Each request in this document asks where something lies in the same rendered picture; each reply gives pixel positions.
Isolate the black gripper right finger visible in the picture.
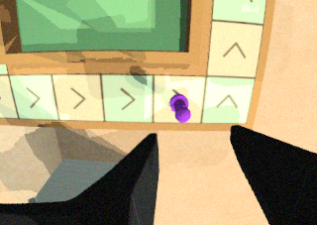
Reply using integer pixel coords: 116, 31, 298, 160
230, 126, 317, 225

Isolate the purple pawn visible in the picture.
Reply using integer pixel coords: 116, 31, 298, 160
170, 94, 191, 122

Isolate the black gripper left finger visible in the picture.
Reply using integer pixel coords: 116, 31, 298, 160
0, 133, 159, 225

